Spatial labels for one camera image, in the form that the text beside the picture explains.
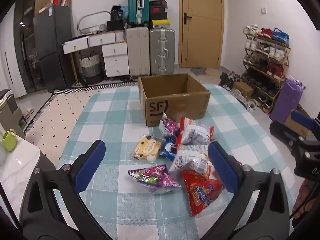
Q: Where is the red white snack bag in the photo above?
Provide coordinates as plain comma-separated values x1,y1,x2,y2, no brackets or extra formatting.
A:
169,144,213,180
175,117,215,146

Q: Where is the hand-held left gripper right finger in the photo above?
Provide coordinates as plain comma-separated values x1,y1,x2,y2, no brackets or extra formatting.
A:
200,141,292,240

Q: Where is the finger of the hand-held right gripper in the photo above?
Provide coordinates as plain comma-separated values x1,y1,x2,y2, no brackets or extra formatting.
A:
269,121,308,153
291,110,316,132

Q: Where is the woven laundry basket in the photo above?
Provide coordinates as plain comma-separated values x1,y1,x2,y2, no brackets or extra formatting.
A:
78,51,105,85

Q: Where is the wooden door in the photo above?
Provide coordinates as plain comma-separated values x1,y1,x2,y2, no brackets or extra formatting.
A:
178,0,225,69

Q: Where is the small cardboard box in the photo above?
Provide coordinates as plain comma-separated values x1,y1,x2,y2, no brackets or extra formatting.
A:
232,81,254,98

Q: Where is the black refrigerator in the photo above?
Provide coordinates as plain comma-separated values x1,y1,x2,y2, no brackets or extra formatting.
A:
33,5,73,93

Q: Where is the blue plastic bag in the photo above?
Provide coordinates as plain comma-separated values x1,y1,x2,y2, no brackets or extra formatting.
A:
118,3,129,20

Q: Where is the purple bag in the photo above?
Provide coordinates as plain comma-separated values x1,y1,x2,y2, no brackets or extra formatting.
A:
269,76,306,125

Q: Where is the oval metal frame mirror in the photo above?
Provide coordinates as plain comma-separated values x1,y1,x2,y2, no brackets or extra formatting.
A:
77,11,111,34

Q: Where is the flat printed cardboard box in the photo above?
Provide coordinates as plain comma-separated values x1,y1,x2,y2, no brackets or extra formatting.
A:
284,104,312,137

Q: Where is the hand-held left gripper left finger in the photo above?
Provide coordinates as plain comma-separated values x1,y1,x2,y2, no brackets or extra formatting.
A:
19,139,113,240

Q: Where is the yellow cracker packet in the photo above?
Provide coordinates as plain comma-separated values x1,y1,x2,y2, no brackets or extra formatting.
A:
132,135,163,162

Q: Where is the red snack packet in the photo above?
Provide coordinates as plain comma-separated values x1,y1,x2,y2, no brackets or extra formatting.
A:
181,169,224,217

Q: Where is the brown cardboard box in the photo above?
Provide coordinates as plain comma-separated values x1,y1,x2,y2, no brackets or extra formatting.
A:
138,74,211,127

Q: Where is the white drawer desk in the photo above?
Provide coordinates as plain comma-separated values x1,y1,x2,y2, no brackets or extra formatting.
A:
62,29,131,78

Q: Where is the silver suitcase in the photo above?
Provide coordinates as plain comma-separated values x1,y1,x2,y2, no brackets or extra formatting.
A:
149,27,176,76

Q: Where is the black glass cabinet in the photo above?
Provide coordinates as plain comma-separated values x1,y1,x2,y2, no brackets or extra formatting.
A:
13,0,38,98

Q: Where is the yellow shoe box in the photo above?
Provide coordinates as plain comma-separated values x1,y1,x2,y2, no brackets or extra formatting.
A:
151,19,171,29

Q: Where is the beige suitcase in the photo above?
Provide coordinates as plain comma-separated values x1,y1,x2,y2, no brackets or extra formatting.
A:
125,27,151,77

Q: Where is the purple white snack packet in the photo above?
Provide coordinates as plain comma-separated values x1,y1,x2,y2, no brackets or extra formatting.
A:
159,112,181,138

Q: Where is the green mug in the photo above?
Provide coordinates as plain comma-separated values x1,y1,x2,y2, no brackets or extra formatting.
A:
2,128,18,152

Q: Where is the assorted sneakers group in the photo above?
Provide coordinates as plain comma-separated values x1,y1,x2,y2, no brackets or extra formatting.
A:
243,24,290,110

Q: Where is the blue cookie packet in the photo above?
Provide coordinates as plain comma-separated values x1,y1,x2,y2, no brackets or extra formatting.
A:
159,137,178,159

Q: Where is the person's right hand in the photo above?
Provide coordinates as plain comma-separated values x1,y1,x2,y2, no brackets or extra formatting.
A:
291,179,313,221

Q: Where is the black bag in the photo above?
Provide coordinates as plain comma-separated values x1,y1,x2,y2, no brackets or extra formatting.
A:
107,5,125,32

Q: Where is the teal suitcase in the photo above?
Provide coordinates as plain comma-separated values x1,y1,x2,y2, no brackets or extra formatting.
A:
128,0,150,27

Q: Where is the purple candy packet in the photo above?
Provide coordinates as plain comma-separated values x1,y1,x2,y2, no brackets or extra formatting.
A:
128,164,182,195

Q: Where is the beige dotted rug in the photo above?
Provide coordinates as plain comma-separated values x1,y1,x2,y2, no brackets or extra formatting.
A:
24,82,140,155

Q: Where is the pile of shoes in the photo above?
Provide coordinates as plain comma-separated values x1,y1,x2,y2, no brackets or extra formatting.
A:
218,71,258,111

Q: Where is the wooden shoe rack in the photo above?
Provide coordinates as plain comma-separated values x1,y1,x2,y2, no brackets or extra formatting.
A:
242,26,291,115

